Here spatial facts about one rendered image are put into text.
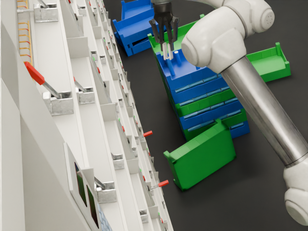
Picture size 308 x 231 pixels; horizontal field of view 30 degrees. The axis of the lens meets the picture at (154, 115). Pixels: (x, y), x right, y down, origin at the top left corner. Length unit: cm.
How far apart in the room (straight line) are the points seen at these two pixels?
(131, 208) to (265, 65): 208
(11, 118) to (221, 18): 146
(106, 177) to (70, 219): 42
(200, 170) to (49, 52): 173
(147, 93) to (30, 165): 269
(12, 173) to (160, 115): 264
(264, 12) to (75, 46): 81
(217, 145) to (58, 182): 206
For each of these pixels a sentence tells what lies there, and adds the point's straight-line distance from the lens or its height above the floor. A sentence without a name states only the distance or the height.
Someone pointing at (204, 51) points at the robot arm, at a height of 89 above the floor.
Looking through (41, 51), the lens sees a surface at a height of 147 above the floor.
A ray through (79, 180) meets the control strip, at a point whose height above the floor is 154.
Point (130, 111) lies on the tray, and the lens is 226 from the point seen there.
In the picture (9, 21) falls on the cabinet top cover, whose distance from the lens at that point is 56.
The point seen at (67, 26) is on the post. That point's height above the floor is 135.
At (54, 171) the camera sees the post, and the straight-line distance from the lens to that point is 51.
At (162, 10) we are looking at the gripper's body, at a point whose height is 74.
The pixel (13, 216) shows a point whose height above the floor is 169.
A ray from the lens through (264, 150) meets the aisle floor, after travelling 269.
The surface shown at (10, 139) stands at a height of 169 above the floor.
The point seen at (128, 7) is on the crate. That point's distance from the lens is 397.
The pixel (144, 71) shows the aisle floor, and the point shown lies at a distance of 335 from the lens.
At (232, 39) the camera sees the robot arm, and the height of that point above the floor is 89.
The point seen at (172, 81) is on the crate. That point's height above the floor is 45.
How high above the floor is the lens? 193
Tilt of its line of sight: 40 degrees down
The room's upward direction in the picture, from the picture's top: 20 degrees counter-clockwise
